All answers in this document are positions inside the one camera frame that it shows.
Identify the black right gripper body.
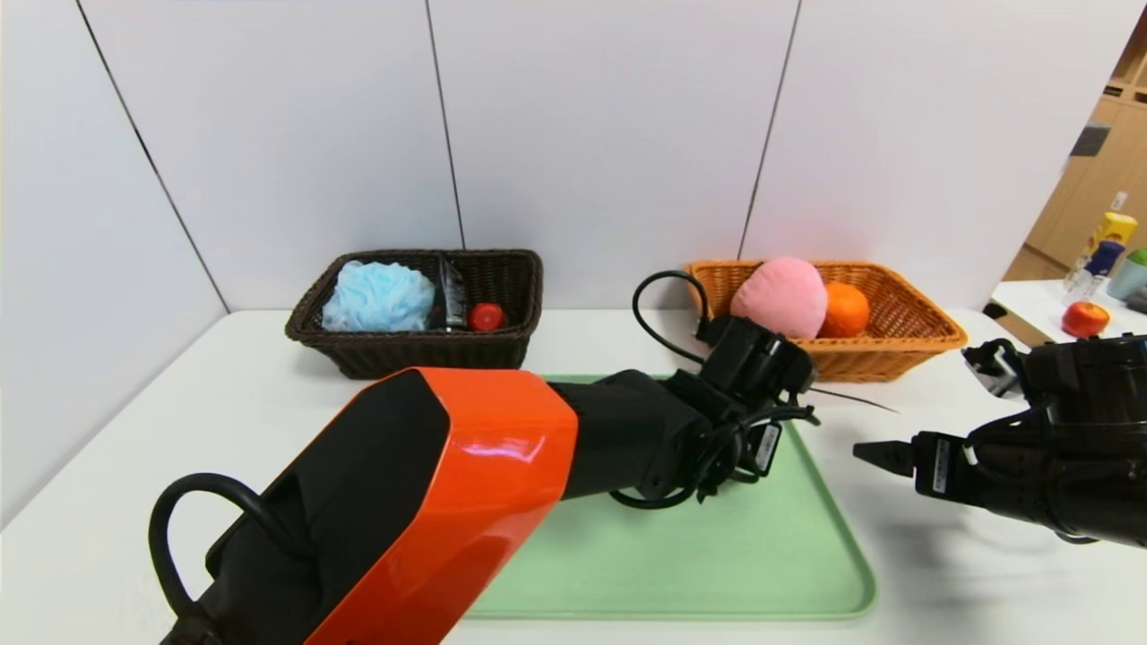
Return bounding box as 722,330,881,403
910,417,1065,535

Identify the orange fruit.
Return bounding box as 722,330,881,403
821,282,872,340

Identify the pink plush peach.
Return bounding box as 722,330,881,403
730,258,829,340

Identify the black cosmetic tube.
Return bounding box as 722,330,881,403
435,254,470,331

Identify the light blue bath loofah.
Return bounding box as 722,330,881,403
321,260,437,333

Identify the orange wicker basket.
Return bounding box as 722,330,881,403
686,260,969,384

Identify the dark brown wicker basket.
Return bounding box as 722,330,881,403
287,249,546,380

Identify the light green plastic tray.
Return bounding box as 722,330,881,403
461,374,879,622

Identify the white side table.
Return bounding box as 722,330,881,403
990,278,1147,346

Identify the red fruit toy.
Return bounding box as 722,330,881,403
1062,301,1111,340

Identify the small blue-capped bottle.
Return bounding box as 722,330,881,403
1065,240,1125,305

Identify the yellow toy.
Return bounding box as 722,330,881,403
1087,211,1139,261

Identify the grey cabinet plate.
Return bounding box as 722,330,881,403
1068,124,1112,159

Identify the thin black cable tie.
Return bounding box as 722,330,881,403
806,385,901,416

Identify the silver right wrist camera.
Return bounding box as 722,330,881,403
962,339,1030,400

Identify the thick black left arm hose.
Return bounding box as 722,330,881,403
148,473,315,628

